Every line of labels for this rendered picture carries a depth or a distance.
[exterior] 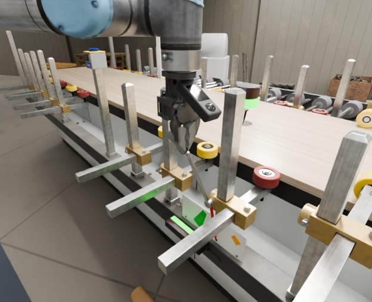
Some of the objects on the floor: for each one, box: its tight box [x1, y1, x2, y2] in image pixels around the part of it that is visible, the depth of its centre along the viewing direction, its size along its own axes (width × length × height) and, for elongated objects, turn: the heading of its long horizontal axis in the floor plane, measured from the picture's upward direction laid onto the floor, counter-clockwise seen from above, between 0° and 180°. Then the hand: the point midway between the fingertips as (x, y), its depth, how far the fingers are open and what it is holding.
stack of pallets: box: [74, 52, 132, 71], centre depth 597 cm, size 116×82×82 cm
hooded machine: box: [196, 34, 230, 79], centre depth 447 cm, size 63×54×128 cm
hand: (185, 151), depth 60 cm, fingers closed
